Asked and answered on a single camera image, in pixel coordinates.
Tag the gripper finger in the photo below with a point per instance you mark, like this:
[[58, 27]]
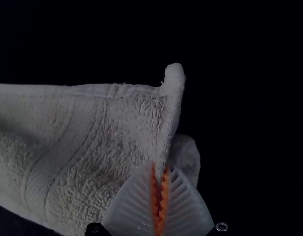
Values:
[[131, 209], [186, 209]]

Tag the pale towel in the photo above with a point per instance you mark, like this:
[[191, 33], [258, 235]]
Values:
[[80, 147]]

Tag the black mat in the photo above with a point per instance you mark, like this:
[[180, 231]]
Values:
[[240, 73]]

